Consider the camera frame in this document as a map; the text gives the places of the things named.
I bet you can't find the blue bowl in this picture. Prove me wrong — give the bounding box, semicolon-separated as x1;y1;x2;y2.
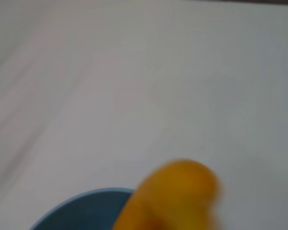
28;187;138;230

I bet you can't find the yellow banana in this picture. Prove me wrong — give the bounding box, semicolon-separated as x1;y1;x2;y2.
112;159;223;230

